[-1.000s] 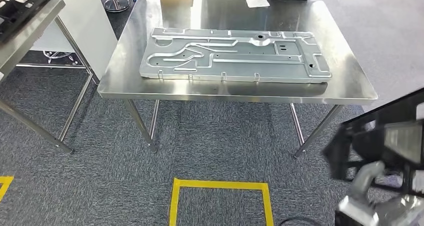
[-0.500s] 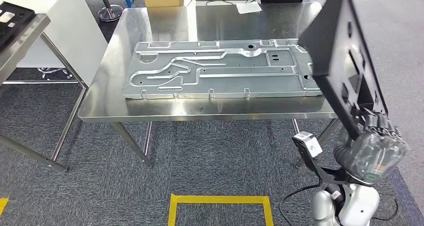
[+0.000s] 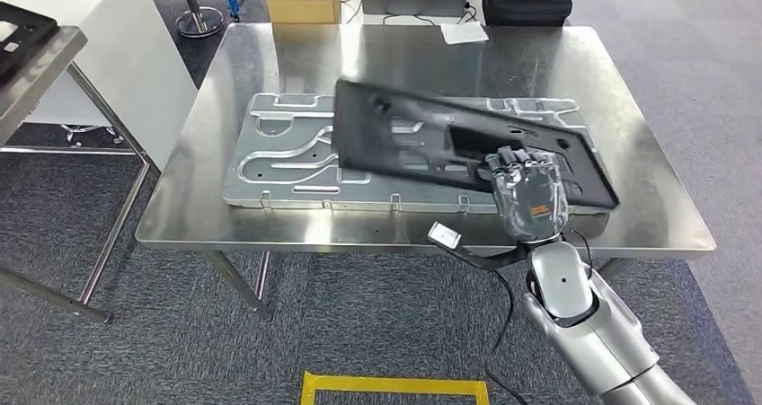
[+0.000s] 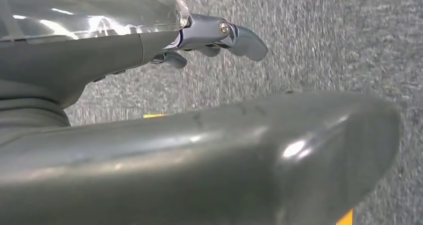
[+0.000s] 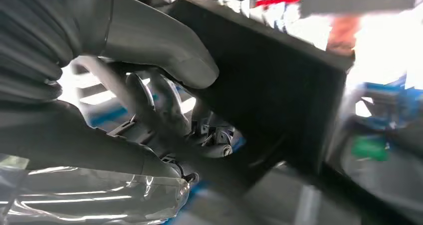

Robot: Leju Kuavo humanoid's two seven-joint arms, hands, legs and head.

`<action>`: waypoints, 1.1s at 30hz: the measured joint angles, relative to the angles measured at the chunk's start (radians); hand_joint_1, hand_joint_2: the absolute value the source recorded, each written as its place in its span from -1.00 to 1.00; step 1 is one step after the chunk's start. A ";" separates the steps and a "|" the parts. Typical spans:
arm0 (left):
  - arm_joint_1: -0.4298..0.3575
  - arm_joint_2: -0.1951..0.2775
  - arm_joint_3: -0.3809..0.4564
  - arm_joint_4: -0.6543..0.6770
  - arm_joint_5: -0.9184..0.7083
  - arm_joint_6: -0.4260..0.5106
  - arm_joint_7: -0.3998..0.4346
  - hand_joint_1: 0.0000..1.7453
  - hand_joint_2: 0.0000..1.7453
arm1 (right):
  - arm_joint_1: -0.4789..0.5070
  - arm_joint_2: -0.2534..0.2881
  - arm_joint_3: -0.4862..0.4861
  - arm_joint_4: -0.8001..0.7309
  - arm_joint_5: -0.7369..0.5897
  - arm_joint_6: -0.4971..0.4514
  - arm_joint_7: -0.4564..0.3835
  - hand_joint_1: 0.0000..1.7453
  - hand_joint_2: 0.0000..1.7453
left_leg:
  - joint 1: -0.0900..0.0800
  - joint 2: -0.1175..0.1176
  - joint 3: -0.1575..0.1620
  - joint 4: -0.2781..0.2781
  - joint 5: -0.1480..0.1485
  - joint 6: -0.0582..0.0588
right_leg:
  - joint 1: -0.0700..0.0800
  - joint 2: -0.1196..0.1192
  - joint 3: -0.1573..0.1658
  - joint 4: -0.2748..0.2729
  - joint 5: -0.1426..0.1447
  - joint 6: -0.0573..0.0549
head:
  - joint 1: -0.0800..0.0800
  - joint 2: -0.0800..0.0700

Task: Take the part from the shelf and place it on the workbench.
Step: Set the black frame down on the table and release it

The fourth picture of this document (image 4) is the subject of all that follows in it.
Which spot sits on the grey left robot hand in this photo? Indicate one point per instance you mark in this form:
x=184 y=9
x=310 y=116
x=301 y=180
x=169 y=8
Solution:
x=82 y=51

